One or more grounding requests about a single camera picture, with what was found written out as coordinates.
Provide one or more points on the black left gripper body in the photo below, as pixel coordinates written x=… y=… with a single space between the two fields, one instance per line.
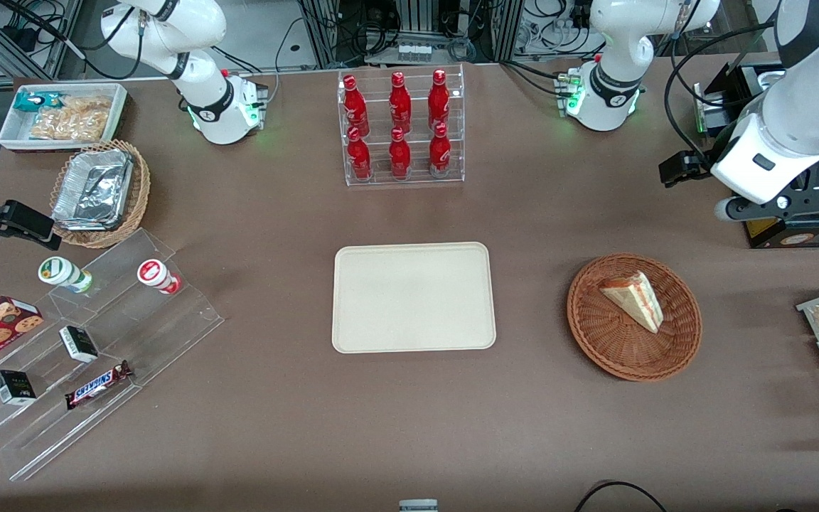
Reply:
x=714 y=154

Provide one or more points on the triangular sandwich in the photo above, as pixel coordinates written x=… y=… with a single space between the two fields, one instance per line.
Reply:
x=638 y=297

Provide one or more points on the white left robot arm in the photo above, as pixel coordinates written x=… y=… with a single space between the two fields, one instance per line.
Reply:
x=800 y=107

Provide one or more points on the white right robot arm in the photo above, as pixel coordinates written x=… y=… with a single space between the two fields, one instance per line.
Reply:
x=189 y=50

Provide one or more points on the oval light wicker basket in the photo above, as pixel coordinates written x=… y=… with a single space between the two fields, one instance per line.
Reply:
x=139 y=192

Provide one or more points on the round brown wicker basket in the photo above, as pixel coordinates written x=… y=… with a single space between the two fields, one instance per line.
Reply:
x=612 y=341

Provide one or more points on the beige rectangular tray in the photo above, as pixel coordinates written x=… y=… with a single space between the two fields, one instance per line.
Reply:
x=413 y=299

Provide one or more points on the green lid yogurt cup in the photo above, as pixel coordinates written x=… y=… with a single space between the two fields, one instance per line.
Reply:
x=61 y=273

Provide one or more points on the stack of foil trays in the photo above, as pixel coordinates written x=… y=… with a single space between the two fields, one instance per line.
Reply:
x=93 y=188

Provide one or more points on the white plastic snack bin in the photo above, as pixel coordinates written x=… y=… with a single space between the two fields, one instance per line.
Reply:
x=18 y=131

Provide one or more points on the clear bag of crackers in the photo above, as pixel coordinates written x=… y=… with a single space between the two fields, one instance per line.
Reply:
x=75 y=117

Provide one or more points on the teal snack packet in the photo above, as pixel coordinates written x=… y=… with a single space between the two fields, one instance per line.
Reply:
x=36 y=101

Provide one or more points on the small black box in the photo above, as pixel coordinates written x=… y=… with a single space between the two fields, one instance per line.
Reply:
x=13 y=387
x=78 y=343

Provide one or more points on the red lid yogurt cup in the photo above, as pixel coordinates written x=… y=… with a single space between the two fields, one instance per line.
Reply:
x=156 y=275

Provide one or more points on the clear acrylic stepped display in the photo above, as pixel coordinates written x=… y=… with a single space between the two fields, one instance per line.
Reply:
x=161 y=327

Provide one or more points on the snickers chocolate bar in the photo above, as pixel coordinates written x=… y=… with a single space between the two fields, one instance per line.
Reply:
x=98 y=385

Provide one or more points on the red soda bottle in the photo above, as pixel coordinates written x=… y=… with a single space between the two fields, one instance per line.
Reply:
x=359 y=156
x=439 y=99
x=354 y=105
x=400 y=101
x=440 y=153
x=399 y=156

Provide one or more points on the clear acrylic bottle rack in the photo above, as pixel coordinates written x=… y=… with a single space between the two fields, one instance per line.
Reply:
x=404 y=171

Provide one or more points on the small grey device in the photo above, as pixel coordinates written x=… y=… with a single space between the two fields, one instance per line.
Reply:
x=418 y=505

